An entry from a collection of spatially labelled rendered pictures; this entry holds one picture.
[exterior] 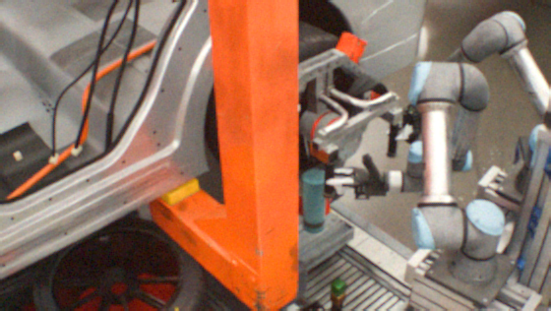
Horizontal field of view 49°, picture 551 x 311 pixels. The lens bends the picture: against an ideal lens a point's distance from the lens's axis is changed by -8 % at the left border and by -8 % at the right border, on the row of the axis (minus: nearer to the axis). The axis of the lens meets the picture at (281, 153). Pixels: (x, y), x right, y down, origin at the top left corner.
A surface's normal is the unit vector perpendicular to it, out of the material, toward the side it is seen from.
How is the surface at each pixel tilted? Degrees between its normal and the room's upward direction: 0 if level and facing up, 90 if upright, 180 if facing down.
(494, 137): 0
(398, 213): 0
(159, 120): 90
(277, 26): 90
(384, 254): 0
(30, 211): 91
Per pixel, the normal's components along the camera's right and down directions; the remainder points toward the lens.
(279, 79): 0.67, 0.44
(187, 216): -0.02, -0.80
